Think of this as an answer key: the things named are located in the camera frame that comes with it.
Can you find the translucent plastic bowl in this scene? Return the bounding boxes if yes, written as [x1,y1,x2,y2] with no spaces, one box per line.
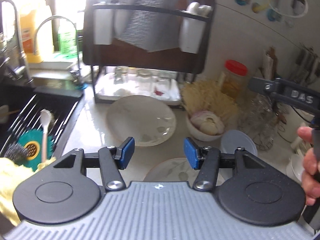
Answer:
[220,130,258,157]

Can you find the white leaf pattern bowl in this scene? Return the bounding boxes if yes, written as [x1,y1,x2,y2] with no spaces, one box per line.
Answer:
[144,157,199,186]

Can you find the beige leaf pattern plate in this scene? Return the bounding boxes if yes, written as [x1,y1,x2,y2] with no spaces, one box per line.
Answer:
[106,95,177,147]

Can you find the white ceramic bowl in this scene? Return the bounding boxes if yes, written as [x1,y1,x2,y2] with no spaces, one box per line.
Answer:
[286,154,304,184]

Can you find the chrome kitchen faucet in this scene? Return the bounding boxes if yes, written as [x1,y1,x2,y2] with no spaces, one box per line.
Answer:
[32,15,85,87]

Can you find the person's right hand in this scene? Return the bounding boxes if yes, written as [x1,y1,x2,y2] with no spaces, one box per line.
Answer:
[297,127,320,206]

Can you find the hanging scissors and utensils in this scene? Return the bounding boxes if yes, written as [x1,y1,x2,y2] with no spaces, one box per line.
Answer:
[289,43,319,87]

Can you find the bowl with onion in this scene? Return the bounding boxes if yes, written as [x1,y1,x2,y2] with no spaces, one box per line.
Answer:
[186,111,226,142]

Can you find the chopstick holder with chopsticks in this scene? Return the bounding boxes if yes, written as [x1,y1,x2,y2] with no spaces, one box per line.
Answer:
[261,47,278,80]

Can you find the dried noodle bundle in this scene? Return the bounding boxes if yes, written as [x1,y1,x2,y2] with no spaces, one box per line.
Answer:
[181,79,239,125]

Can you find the red lid plastic jar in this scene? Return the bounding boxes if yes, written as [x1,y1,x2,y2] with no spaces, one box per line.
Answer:
[217,60,248,100]

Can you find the white silicone spoon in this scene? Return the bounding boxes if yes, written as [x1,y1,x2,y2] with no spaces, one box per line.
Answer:
[40,109,53,164]

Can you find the drinking glass left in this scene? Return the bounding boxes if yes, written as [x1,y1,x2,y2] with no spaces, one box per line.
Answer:
[114,66,129,85]

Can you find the drinking glass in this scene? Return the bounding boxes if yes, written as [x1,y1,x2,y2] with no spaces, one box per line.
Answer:
[114,66,129,85]
[155,72,171,93]
[136,69,153,92]

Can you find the drinking glass middle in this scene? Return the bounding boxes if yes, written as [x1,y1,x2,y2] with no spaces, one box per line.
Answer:
[136,69,153,92]

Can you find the drinking glass right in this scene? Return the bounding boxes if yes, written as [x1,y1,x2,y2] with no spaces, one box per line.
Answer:
[155,72,171,93]

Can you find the steel wool scrubber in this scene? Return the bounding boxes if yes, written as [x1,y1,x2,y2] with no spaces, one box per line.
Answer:
[3,143,29,163]

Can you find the yellow dish cloth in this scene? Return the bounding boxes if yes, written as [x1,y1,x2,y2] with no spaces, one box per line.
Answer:
[0,157,56,226]

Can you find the green soap bottle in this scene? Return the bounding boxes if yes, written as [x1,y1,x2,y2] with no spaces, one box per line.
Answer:
[57,19,77,58]

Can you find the black dish rack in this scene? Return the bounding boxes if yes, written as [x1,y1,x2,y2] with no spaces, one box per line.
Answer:
[82,0,216,103]

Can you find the yellow detergent bottle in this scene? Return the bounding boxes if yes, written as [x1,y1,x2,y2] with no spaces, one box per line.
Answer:
[20,5,46,63]

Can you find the wire rack with glasses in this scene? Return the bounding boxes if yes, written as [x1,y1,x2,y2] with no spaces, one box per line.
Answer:
[238,94,289,151]

